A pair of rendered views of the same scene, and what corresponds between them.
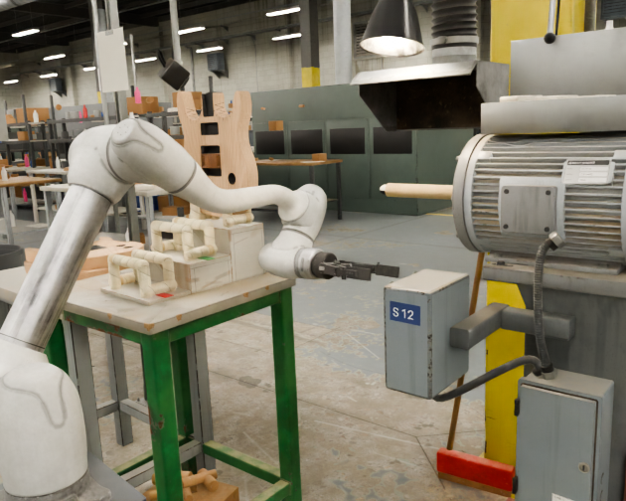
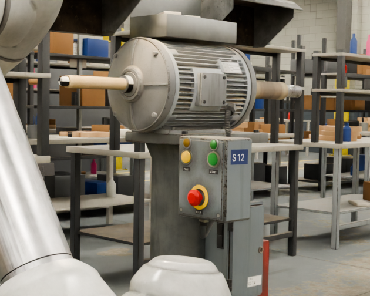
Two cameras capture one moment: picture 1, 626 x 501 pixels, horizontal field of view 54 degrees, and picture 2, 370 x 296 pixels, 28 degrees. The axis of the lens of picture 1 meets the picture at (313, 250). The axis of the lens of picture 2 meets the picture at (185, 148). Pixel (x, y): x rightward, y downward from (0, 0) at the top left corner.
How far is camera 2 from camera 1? 1.90 m
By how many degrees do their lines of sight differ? 84
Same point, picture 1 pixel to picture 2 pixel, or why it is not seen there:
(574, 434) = (256, 230)
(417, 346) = (245, 180)
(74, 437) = not seen: outside the picture
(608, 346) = not seen: hidden behind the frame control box
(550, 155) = (204, 55)
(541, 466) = (242, 262)
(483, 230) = (180, 107)
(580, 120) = (215, 34)
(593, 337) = not seen: hidden behind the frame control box
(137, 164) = (53, 16)
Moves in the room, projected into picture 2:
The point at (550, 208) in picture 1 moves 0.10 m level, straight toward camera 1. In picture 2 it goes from (225, 88) to (259, 88)
